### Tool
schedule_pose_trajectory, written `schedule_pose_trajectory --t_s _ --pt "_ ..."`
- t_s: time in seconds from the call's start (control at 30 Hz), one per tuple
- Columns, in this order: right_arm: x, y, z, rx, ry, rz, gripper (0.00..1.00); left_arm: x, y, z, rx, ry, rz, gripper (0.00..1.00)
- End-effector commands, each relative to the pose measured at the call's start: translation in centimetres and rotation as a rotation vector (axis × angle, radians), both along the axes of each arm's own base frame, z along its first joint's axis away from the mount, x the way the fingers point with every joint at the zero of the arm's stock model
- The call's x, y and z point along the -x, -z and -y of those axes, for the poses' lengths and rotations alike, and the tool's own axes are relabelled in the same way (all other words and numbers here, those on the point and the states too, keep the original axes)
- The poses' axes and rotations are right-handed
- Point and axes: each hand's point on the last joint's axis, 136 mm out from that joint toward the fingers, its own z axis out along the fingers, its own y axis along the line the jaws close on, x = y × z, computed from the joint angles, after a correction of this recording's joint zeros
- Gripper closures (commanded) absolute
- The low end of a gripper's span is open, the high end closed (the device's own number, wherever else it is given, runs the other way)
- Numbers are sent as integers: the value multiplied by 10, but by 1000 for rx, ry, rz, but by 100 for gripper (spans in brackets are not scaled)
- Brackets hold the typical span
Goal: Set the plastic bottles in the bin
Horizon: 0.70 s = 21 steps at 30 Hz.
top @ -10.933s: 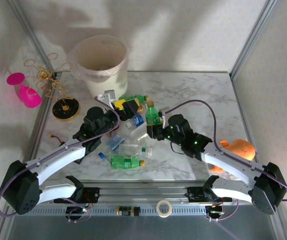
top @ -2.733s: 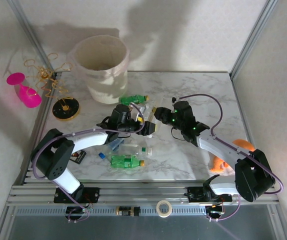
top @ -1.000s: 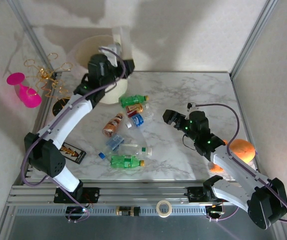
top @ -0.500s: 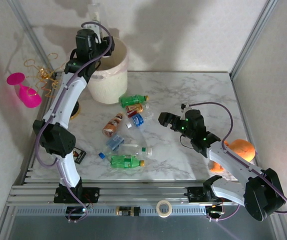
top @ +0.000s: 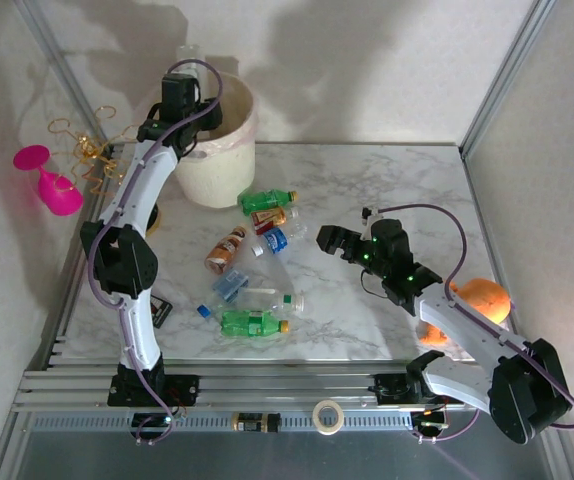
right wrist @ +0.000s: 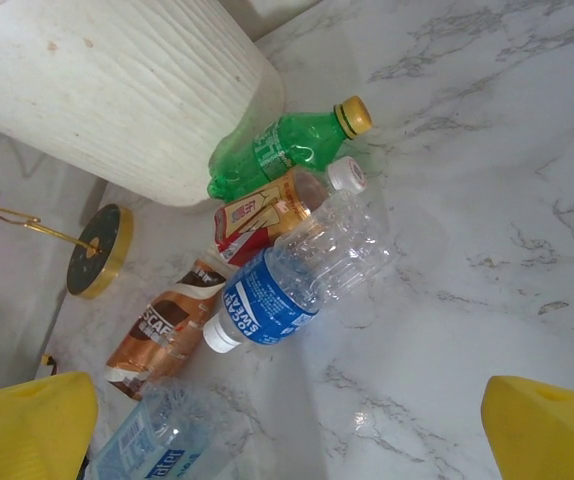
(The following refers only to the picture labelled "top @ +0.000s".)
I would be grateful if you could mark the red label amber bottle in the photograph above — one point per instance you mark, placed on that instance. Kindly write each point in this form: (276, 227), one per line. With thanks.
(267, 218)

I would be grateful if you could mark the pink plastic wine glass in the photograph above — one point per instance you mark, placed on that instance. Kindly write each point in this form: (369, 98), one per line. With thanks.
(59, 197)

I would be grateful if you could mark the black brass cylinder part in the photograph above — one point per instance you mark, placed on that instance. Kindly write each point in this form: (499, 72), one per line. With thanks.
(254, 422)

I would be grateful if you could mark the small black controller board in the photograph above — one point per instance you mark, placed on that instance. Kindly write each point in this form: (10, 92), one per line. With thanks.
(154, 422)
(429, 425)

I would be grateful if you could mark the black printed card pack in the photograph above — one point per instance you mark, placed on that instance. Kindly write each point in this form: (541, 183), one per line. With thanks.
(161, 312)

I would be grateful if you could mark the white round waste bin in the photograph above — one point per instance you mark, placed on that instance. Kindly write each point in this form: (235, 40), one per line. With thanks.
(222, 170)

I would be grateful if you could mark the long clear unlabelled bottle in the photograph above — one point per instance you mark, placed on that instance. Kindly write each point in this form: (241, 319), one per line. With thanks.
(189, 57)

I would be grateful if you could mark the white tape roll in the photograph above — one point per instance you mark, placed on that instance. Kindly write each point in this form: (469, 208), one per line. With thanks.
(315, 417)

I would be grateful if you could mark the aluminium extrusion base frame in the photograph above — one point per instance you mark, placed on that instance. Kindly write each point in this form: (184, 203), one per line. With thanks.
(292, 385)

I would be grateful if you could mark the orange plush toy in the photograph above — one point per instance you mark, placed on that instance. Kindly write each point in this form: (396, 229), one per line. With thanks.
(492, 297)

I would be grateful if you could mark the crushed clear bottle pale blue label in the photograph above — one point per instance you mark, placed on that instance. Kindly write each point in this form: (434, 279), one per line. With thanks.
(230, 285)

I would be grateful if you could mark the green bottle yellow cap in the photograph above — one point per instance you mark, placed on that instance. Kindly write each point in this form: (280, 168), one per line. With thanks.
(247, 324)

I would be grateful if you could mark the aluminium frame post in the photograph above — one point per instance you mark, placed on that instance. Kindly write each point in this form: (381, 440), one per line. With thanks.
(68, 80)
(504, 75)

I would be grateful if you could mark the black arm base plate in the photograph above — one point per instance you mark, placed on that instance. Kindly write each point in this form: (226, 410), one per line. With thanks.
(182, 390)
(392, 387)

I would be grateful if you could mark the clear bottle blue label white cap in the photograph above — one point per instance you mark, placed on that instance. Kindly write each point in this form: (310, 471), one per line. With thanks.
(275, 241)

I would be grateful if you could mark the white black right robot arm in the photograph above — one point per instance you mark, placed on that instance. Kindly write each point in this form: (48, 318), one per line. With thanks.
(467, 325)

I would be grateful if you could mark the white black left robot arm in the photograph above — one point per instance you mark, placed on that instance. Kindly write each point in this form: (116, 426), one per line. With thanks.
(142, 185)

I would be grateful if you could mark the brown coffee drink bottle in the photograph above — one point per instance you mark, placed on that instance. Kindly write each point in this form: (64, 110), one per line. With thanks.
(223, 250)

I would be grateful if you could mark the small yellow object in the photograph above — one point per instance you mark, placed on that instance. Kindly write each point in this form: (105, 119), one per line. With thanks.
(262, 201)

